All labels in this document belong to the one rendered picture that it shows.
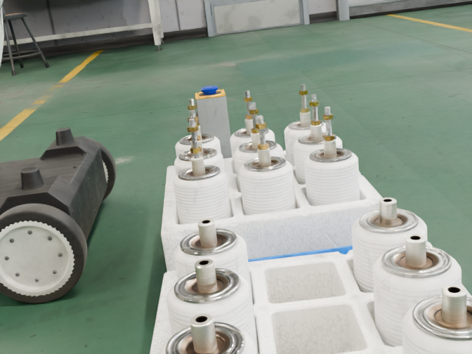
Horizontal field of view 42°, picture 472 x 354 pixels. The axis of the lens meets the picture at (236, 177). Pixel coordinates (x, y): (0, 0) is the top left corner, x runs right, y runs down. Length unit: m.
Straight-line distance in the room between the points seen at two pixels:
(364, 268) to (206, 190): 0.35
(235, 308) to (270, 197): 0.42
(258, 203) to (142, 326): 0.30
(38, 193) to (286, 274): 0.59
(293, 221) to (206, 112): 0.48
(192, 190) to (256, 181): 0.11
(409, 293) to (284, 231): 0.41
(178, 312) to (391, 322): 0.24
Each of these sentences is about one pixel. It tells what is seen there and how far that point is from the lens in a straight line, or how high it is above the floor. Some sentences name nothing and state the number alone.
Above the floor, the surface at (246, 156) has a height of 0.25.
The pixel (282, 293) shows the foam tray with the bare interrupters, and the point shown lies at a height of 0.14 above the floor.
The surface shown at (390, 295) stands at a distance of 0.71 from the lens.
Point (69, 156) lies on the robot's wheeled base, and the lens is 1.61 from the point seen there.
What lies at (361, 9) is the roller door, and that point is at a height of 0.08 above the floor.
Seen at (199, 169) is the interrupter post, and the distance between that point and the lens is 1.08.
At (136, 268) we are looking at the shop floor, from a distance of 1.37.
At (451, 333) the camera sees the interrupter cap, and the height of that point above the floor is 0.25.
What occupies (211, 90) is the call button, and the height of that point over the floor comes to 0.33.
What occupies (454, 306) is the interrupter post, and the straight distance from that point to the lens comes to 0.61.
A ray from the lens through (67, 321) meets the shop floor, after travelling 1.23.
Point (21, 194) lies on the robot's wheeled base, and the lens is 1.30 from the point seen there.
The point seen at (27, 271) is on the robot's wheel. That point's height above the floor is 0.07.
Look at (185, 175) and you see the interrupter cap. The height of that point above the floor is 0.25.
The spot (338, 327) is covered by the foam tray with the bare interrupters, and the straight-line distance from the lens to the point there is 0.81.
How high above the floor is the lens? 0.58
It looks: 18 degrees down
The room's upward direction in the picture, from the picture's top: 7 degrees counter-clockwise
